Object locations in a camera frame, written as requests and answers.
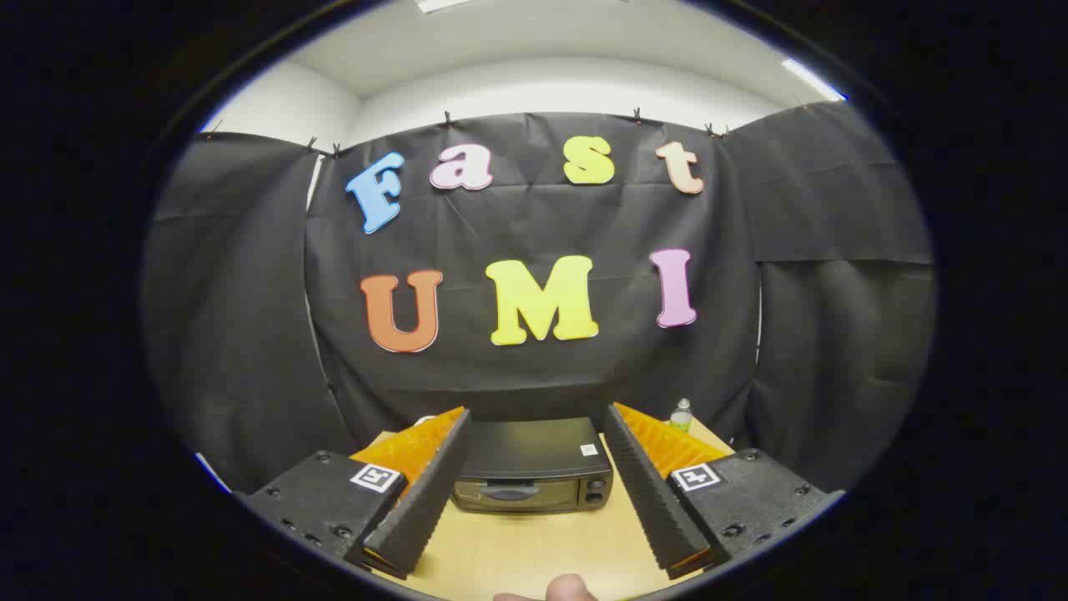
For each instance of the black toaster oven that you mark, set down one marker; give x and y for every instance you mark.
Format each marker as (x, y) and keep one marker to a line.
(530, 455)

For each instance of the white ceiling light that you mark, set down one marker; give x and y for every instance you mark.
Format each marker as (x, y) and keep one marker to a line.
(442, 4)

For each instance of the black backdrop cloth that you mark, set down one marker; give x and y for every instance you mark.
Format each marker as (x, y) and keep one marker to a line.
(534, 225)

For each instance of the green clear plastic bottle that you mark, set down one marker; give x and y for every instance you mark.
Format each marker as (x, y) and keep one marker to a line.
(681, 417)

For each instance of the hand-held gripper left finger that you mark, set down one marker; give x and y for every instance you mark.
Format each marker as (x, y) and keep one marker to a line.
(421, 501)

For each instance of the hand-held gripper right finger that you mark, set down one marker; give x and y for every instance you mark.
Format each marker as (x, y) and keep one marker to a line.
(647, 501)

